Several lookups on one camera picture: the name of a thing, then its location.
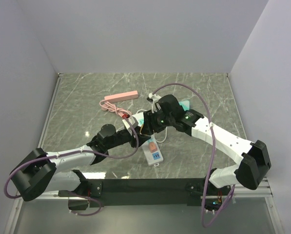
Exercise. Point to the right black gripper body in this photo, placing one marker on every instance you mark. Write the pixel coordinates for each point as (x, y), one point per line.
(159, 119)

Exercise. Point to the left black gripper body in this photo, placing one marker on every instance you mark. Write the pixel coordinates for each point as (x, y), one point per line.
(124, 137)

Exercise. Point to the pink charger plug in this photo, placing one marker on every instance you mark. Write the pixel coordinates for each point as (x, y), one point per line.
(152, 147)

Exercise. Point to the white multicolour power strip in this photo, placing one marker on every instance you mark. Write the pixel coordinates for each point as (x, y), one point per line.
(153, 159)

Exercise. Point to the orange charger plug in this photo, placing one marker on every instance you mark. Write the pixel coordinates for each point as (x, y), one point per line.
(142, 130)

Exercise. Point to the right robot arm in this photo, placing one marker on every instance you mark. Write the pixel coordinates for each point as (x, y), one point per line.
(252, 161)

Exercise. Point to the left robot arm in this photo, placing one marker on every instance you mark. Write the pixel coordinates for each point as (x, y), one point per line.
(43, 171)

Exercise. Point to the teal triangular socket adapter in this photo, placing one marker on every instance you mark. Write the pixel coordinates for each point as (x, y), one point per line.
(185, 105)

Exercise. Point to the pink power strip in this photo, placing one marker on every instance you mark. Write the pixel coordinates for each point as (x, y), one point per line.
(121, 96)

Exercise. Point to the black base bar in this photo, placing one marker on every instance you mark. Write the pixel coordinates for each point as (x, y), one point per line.
(170, 191)

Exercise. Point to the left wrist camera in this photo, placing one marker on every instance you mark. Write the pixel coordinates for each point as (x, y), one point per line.
(130, 122)

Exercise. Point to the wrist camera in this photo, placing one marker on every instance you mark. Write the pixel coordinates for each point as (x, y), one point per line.
(153, 98)
(130, 122)

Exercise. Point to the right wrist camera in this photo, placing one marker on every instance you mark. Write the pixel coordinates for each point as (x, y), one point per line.
(153, 98)

